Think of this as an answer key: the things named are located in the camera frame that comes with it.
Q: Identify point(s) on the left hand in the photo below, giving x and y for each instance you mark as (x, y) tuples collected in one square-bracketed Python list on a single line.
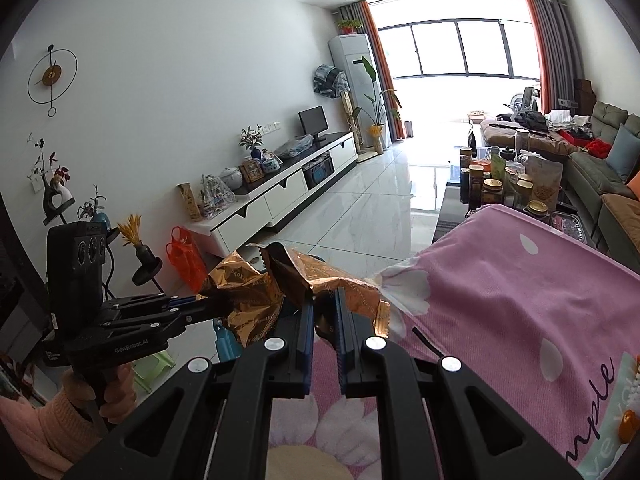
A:
[(119, 396)]

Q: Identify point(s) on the copper foil snack wrapper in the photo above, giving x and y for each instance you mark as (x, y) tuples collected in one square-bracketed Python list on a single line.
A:
[(250, 301)]

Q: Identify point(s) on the round wall clock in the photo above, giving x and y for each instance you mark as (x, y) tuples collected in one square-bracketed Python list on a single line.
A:
[(51, 77)]

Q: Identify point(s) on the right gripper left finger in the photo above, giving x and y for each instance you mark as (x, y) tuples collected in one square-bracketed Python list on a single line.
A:
[(278, 367)]

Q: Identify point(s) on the black plant stand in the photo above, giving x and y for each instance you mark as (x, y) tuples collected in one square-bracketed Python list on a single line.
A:
[(75, 251)]

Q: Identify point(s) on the coffee table with jars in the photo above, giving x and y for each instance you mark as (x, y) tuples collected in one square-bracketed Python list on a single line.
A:
[(521, 180)]

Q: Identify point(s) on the green sofa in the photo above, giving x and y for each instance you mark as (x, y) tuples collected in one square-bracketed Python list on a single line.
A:
[(607, 188)]

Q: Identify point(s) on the fingers of the left gripper seen aside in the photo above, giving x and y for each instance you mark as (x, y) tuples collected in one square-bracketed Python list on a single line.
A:
[(200, 309)]

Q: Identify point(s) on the tall potted plant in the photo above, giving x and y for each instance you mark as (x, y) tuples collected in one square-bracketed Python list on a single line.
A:
[(382, 103)]

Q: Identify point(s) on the white TV cabinet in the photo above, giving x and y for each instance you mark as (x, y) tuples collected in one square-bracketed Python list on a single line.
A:
[(275, 201)]

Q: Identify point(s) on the small black monitor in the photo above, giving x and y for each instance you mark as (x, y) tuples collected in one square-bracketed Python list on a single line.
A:
[(313, 122)]

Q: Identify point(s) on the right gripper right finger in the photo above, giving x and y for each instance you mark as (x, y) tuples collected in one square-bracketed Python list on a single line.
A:
[(371, 366)]

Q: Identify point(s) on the white standing air conditioner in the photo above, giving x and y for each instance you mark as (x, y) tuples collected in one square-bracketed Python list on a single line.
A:
[(345, 50)]

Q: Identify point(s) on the pink floral tablecloth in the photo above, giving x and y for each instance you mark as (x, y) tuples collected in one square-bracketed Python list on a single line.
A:
[(534, 342)]

